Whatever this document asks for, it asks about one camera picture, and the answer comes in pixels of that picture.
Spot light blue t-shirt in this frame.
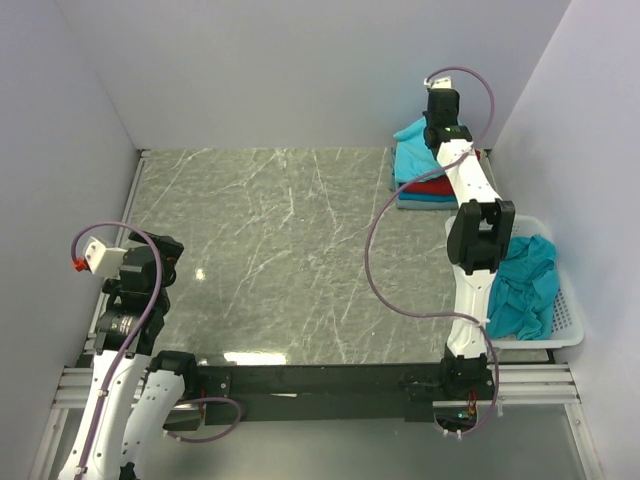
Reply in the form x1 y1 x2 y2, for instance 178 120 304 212
393 117 440 183

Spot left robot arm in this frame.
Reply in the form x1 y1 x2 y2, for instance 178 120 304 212
58 229 200 479

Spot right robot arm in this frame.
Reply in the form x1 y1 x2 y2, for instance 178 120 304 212
424 77 515 399

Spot red folded t-shirt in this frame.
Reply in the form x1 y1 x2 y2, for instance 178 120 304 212
405 176 455 196

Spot grey-blue folded t-shirt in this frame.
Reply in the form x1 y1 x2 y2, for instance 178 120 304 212
389 148 458 211

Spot black base beam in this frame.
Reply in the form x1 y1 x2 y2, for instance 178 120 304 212
185 361 496 426

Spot teal t-shirt in basket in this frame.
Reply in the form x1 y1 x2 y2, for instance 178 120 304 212
487 235 560 341

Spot white plastic basket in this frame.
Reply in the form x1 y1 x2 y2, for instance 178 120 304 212
453 215 584 349

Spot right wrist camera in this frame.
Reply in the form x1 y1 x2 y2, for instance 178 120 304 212
424 76 453 92

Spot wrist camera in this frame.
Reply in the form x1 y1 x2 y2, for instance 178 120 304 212
72 236 127 279
424 76 453 92

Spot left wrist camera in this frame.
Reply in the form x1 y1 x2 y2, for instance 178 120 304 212
72 236 127 279

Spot aluminium rail frame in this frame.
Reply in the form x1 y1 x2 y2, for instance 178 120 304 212
52 148 584 410

